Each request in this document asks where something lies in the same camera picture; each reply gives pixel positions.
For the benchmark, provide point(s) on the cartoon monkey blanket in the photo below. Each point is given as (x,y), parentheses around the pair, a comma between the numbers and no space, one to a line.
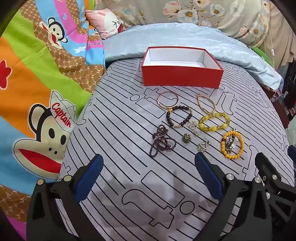
(27,69)

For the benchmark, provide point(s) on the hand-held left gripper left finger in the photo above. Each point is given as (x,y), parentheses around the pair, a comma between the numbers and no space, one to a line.
(89,179)

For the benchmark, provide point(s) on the red cardboard box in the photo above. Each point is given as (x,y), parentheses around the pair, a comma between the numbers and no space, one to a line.
(180,76)

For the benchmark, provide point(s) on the silver wristwatch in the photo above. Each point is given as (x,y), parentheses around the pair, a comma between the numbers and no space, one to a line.
(230,142)

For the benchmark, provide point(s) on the silver pendant earrings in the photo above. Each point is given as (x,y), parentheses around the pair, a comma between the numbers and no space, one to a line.
(201,146)

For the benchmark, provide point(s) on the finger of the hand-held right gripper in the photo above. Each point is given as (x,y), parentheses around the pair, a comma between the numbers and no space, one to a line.
(269,169)
(292,154)

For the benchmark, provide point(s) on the rhinestone brooch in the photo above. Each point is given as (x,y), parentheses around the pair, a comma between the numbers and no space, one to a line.
(193,126)

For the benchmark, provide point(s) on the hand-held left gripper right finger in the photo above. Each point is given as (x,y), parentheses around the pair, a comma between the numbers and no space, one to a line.
(208,177)

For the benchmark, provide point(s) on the green plastic object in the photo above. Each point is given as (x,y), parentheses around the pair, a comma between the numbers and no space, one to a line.
(261,54)

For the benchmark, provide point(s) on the pink rabbit pillow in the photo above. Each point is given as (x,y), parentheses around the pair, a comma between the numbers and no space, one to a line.
(108,23)

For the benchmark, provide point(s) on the dark bedside furniture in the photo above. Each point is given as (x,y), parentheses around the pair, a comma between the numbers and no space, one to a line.
(288,97)

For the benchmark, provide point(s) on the light blue quilt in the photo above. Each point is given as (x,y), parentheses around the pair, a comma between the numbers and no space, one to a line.
(185,34)

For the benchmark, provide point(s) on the gold bangle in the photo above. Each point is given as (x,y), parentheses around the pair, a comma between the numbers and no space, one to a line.
(170,106)

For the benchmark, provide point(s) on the grey floral quilt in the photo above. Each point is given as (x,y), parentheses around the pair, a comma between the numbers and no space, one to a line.
(219,18)

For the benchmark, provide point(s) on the beige curtain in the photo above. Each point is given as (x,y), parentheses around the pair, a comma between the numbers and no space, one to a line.
(284,34)

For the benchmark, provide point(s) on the grey striped bed sheet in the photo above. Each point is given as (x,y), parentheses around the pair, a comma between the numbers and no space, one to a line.
(115,115)

